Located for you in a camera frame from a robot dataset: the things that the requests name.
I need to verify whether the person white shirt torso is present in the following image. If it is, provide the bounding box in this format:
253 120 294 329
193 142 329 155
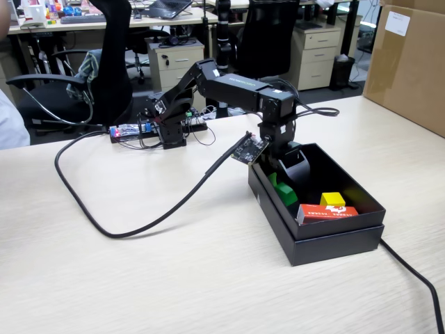
0 88 31 150

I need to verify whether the black cardboard box tray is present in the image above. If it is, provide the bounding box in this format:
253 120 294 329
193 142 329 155
250 142 387 241

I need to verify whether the black computer keyboard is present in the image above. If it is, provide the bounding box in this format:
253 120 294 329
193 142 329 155
60 14 107 25

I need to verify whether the black controller board strip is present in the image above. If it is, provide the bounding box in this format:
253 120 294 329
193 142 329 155
109 116 209 144

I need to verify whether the black trash bin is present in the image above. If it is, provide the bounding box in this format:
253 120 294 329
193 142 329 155
329 54 356 91

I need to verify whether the beige three-drawer cabinet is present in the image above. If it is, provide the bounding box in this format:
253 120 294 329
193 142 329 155
280 26 342 92

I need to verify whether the white shipping label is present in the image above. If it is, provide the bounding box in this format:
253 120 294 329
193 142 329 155
385 10 411 38

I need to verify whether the picture frame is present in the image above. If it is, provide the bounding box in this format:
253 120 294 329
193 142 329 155
8 0 20 26

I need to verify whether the black cardboard box lid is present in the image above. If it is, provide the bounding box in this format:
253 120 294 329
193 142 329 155
248 163 385 267

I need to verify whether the large brown cardboard box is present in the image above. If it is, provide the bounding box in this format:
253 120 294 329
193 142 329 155
362 0 445 138

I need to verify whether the small orange-red carton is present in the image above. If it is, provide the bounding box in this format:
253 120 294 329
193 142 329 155
296 203 359 225

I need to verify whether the thick black power cable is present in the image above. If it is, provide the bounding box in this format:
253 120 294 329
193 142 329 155
380 238 445 334

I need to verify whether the black laptop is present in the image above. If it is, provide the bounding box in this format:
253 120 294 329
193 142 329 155
147 0 194 20

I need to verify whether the yellow wooden cube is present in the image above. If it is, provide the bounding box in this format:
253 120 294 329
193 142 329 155
319 191 347 208

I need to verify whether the bare camera circuit board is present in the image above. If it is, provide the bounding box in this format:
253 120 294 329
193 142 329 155
230 131 270 164

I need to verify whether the black office chair with armrests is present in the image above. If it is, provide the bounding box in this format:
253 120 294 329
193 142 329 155
6 0 135 135

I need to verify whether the striped green cloth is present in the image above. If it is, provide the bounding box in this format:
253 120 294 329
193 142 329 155
65 48 104 104

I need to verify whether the beige office desk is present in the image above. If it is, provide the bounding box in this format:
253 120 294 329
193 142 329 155
6 6 220 35

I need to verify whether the beige drawer cabinet with keys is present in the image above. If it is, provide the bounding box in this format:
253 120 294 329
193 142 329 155
145 37 206 111

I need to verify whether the person forearm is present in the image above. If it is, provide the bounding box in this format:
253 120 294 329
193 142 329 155
0 0 12 39

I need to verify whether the black pole with white rings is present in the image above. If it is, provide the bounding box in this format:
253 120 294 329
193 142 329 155
214 0 232 118

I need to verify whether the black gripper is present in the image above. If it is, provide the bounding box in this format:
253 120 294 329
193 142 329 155
257 118 311 191

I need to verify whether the green wooden cube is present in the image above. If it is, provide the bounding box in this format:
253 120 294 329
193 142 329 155
275 182 299 207

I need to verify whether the thick black camera cable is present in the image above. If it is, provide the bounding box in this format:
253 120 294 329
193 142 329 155
54 130 244 239

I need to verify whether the black mesh office chair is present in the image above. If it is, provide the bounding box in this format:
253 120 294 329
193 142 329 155
231 0 300 111

